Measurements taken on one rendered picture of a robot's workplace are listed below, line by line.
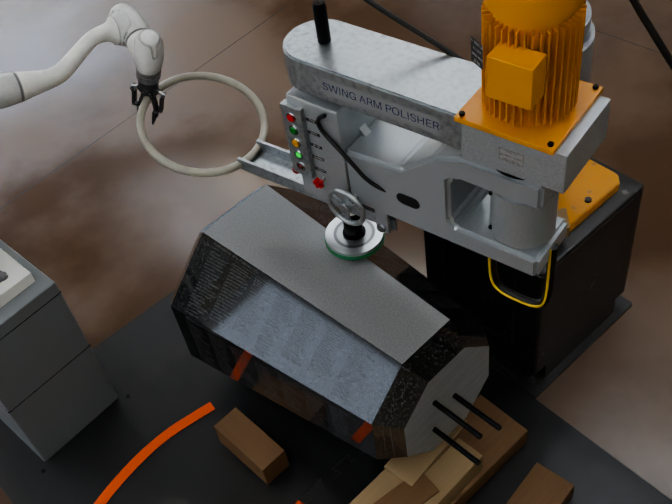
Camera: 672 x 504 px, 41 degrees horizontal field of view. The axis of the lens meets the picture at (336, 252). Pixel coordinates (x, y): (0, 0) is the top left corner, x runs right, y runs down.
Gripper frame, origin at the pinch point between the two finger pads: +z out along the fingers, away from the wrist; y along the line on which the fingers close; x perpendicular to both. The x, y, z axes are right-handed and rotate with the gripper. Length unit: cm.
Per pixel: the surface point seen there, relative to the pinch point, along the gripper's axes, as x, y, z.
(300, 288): -56, 75, -1
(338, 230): -31, 82, -6
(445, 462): -88, 145, 36
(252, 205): -18, 48, 12
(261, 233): -32, 55, 8
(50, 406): -92, -7, 82
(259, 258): -44, 58, 7
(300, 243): -35, 71, 3
